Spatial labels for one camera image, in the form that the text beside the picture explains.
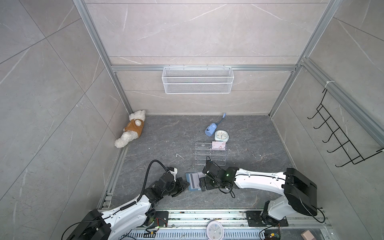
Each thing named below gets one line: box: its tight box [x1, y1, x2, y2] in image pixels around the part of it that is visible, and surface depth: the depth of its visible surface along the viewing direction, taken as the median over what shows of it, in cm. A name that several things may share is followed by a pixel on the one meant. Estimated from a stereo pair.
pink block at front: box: [300, 230, 316, 240], surface depth 69 cm
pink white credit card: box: [211, 141, 226, 151], surface depth 94 cm
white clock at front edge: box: [206, 220, 225, 240], surface depth 70 cm
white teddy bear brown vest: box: [114, 110, 146, 149], surface depth 101 cm
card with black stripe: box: [188, 173, 202, 191], surface depth 85 cm
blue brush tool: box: [205, 113, 227, 137], surface depth 108 cm
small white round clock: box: [214, 130, 229, 142], surface depth 106 cm
